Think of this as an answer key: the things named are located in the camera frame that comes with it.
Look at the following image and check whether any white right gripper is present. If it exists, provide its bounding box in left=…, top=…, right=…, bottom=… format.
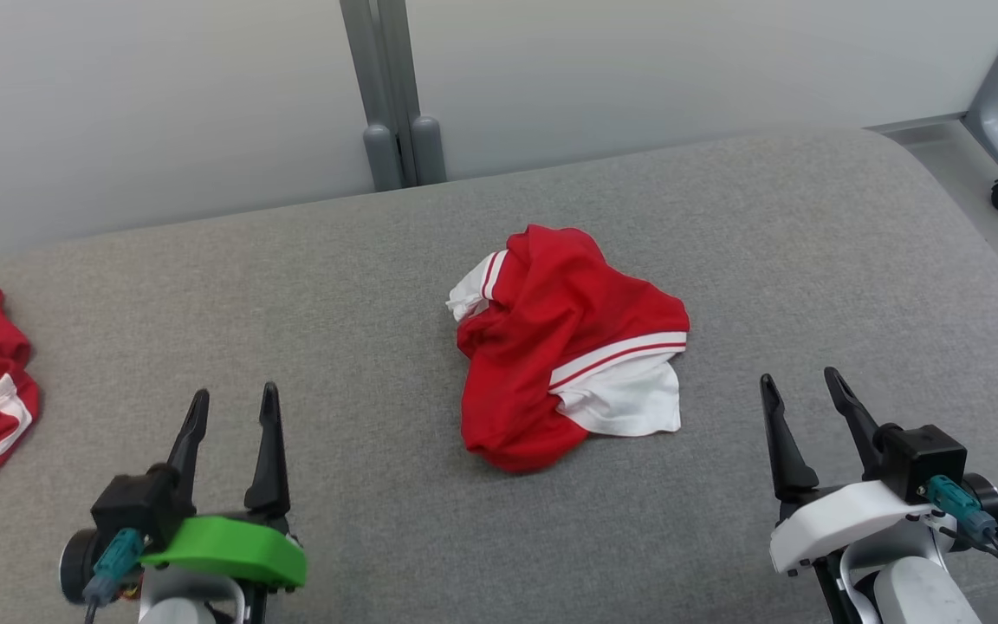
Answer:
left=759, top=367, right=942, bottom=575

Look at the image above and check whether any left camera cable teal plug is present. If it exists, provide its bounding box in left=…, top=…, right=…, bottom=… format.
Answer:
left=81, top=527, right=146, bottom=624

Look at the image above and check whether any grey partition post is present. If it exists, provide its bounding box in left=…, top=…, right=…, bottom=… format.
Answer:
left=378, top=0, right=448, bottom=186
left=340, top=0, right=405, bottom=192

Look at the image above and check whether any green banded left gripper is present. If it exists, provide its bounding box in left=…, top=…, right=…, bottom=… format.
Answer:
left=139, top=382, right=308, bottom=592

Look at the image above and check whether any camera cable teal plug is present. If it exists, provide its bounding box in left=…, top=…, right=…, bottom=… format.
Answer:
left=927, top=474, right=998, bottom=599
left=81, top=527, right=146, bottom=624

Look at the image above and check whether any right camera cable teal plug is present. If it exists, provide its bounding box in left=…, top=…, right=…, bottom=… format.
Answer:
left=927, top=474, right=998, bottom=599

